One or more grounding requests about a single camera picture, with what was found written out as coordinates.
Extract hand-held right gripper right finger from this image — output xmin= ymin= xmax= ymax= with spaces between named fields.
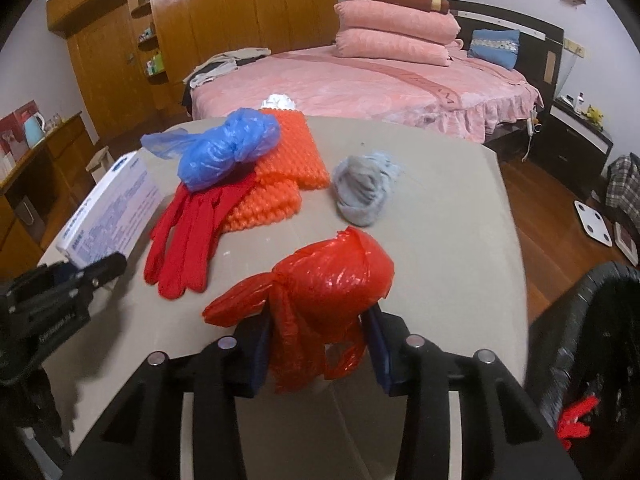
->
xmin=362 ymin=307 xmax=583 ymax=480

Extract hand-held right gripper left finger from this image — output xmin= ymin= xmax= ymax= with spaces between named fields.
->
xmin=62 ymin=310 xmax=273 ymax=480

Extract white paper box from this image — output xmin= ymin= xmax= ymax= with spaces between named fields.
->
xmin=56 ymin=151 xmax=163 ymax=270

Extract red plastic bag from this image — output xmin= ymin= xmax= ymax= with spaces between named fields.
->
xmin=202 ymin=226 xmax=394 ymax=395

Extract red gloves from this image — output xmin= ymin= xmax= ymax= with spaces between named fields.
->
xmin=144 ymin=182 xmax=261 ymax=301

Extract grey sock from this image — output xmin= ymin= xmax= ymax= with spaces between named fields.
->
xmin=331 ymin=151 xmax=403 ymax=227

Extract blue plastic bag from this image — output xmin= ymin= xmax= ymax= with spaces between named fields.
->
xmin=141 ymin=108 xmax=282 ymax=192

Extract orange foam net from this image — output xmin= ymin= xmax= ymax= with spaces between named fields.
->
xmin=220 ymin=110 xmax=331 ymax=233

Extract red fabric piece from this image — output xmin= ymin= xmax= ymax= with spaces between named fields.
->
xmin=557 ymin=396 xmax=601 ymax=451

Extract black bin with bag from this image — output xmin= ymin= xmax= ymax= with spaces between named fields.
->
xmin=525 ymin=261 xmax=640 ymax=441

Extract person's left forearm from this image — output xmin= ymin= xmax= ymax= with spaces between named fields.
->
xmin=0 ymin=370 xmax=71 ymax=480

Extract wooden sideboard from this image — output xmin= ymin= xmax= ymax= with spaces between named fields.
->
xmin=0 ymin=112 xmax=96 ymax=266

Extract small wooden stool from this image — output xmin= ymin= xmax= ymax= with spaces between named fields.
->
xmin=86 ymin=146 xmax=112 ymax=186

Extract beige table cloth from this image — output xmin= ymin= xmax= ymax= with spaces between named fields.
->
xmin=37 ymin=115 xmax=531 ymax=480

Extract light blue kettle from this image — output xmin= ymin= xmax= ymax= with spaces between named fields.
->
xmin=22 ymin=112 xmax=48 ymax=148

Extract red box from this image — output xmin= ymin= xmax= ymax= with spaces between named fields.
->
xmin=0 ymin=101 xmax=41 ymax=161

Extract pile of clothes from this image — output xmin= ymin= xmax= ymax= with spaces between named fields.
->
xmin=182 ymin=47 xmax=273 ymax=88

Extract white bathroom scale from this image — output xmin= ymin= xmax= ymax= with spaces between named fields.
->
xmin=573 ymin=200 xmax=613 ymax=247

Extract pink bedspread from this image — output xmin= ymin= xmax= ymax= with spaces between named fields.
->
xmin=192 ymin=42 xmax=545 ymax=143

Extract bathroom scale with red panel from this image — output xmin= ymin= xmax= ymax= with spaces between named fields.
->
xmin=614 ymin=222 xmax=640 ymax=266

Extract dark nightstand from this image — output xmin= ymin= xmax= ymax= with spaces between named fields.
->
xmin=530 ymin=96 xmax=615 ymax=186

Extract wooden wardrobe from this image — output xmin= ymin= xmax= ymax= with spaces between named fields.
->
xmin=46 ymin=0 xmax=341 ymax=111

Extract plaid jacket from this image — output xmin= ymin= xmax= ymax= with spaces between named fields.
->
xmin=605 ymin=155 xmax=640 ymax=221

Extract blue pillow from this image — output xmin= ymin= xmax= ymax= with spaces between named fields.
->
xmin=467 ymin=29 xmax=521 ymax=71

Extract dark wooden bed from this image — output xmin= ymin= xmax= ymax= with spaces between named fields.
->
xmin=182 ymin=0 xmax=566 ymax=161

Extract white corded controller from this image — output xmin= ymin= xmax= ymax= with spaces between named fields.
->
xmin=522 ymin=110 xmax=543 ymax=161

